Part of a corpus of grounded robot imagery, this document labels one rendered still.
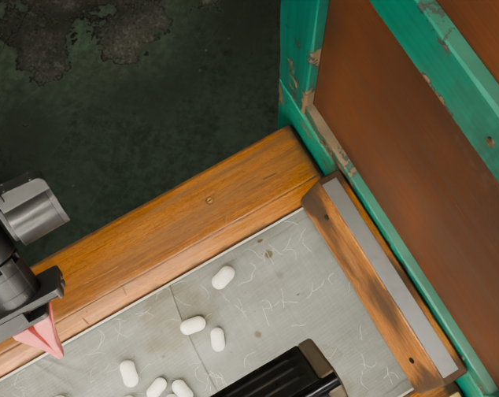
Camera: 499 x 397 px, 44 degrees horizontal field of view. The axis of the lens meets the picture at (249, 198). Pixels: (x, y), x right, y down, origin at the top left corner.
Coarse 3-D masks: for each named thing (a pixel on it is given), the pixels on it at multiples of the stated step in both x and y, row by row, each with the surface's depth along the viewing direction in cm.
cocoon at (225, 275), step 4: (224, 268) 90; (228, 268) 90; (220, 272) 90; (224, 272) 89; (228, 272) 89; (232, 272) 90; (216, 276) 89; (220, 276) 89; (224, 276) 89; (228, 276) 89; (232, 276) 90; (212, 280) 90; (216, 280) 89; (220, 280) 89; (224, 280) 89; (228, 280) 90; (216, 284) 89; (220, 284) 89; (224, 284) 89; (216, 288) 90; (220, 288) 90
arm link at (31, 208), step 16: (32, 176) 70; (0, 192) 69; (16, 192) 69; (32, 192) 70; (48, 192) 70; (0, 208) 69; (16, 208) 69; (32, 208) 70; (48, 208) 70; (16, 224) 69; (32, 224) 70; (48, 224) 71; (32, 240) 71
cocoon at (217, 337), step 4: (216, 328) 88; (220, 328) 88; (212, 332) 88; (216, 332) 87; (220, 332) 88; (212, 336) 88; (216, 336) 87; (220, 336) 87; (212, 340) 88; (216, 340) 87; (220, 340) 87; (212, 344) 88; (216, 344) 87; (220, 344) 87; (224, 344) 88; (216, 348) 87; (220, 348) 87
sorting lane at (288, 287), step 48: (288, 240) 92; (192, 288) 91; (240, 288) 91; (288, 288) 91; (336, 288) 90; (96, 336) 90; (144, 336) 90; (192, 336) 89; (240, 336) 89; (288, 336) 89; (336, 336) 89; (0, 384) 88; (48, 384) 88; (96, 384) 88; (144, 384) 88; (192, 384) 88; (384, 384) 87
